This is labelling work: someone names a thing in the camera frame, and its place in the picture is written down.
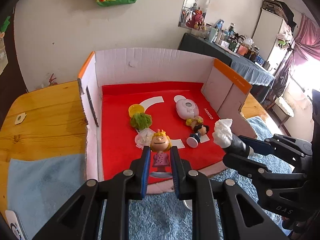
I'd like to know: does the black-haired small figurine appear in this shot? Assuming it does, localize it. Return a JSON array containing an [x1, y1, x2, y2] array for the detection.
[[187, 124, 209, 148]]

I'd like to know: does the clear plastic capsule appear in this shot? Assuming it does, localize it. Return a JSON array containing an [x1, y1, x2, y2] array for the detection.
[[135, 128, 155, 148]]

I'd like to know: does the blonde girl pink dress figurine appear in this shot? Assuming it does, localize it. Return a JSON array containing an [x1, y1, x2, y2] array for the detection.
[[150, 129, 172, 179]]

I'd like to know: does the green fuzzy toy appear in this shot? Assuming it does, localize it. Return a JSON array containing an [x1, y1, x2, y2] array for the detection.
[[130, 113, 152, 131]]

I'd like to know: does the yellow-haired figurine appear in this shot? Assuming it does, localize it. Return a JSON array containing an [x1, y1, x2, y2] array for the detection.
[[185, 116, 203, 129]]

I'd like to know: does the yellow plastic cap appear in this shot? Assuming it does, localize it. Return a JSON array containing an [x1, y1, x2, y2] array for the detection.
[[128, 104, 145, 117]]

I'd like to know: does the white pink round device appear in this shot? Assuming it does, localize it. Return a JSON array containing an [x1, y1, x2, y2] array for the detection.
[[176, 99, 199, 120]]

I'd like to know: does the clear round plastic lid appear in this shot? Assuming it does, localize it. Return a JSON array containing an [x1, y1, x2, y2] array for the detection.
[[183, 199, 193, 211]]

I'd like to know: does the red paper liner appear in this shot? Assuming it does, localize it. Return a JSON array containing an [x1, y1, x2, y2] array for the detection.
[[101, 81, 225, 180]]

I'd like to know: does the dark side table with cloth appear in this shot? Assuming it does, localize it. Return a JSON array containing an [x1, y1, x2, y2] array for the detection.
[[178, 33, 274, 103]]

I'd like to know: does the white orange cardboard box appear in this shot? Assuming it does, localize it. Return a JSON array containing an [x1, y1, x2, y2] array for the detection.
[[78, 48, 256, 181]]

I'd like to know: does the light blue towel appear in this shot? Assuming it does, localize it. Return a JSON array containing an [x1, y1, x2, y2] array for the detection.
[[4, 115, 303, 240]]

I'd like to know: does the white refrigerator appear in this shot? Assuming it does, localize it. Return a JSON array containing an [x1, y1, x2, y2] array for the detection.
[[252, 9, 286, 60]]

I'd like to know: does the pink curtain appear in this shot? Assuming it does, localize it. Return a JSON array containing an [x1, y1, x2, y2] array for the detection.
[[272, 14, 319, 97]]

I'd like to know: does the white power bank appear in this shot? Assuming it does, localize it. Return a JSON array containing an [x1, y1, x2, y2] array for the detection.
[[5, 210, 27, 240]]

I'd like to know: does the small beige tag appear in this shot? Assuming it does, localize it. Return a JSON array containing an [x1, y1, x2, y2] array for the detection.
[[15, 112, 27, 125]]

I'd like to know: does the pink plush rabbit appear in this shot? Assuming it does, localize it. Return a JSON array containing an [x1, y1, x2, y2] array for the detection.
[[185, 10, 204, 29]]

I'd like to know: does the dark brown door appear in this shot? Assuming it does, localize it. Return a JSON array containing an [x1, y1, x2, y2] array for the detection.
[[0, 13, 28, 125]]

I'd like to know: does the green plush toy on door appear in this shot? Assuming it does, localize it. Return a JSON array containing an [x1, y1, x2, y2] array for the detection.
[[0, 16, 10, 33]]

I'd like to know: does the wall mirror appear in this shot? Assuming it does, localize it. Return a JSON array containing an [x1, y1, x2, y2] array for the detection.
[[177, 0, 216, 29]]

